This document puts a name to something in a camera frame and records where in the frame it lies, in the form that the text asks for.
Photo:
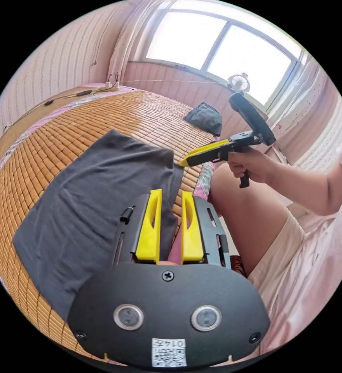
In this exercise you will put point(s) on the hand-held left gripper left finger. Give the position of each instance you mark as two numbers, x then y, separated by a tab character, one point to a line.
148	233

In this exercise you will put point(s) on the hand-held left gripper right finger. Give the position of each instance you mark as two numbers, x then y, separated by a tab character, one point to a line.
192	239

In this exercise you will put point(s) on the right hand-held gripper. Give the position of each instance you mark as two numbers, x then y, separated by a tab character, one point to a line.
244	138

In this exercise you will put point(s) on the gray t-shirt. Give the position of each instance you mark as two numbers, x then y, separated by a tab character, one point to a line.
95	192

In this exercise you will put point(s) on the person's right forearm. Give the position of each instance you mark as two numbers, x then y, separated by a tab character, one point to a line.
308	188

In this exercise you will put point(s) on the person's right hand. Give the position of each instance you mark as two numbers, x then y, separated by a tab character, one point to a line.
251	166

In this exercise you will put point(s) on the pile of clothes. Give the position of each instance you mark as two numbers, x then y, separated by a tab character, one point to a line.
204	118

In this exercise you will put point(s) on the small white fan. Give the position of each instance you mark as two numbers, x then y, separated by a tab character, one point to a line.
239	83

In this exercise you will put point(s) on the window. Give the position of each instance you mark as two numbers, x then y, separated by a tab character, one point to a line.
217	49

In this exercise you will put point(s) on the pink curtain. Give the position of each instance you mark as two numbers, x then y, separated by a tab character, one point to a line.
308	122
136	40

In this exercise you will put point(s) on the bed with woven mat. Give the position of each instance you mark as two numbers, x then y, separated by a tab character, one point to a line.
101	116

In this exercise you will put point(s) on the white power strip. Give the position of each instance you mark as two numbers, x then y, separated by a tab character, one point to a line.
109	85

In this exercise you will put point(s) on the person's body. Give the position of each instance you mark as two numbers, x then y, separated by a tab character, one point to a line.
305	276

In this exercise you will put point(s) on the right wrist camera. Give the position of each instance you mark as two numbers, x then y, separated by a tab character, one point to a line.
254	116

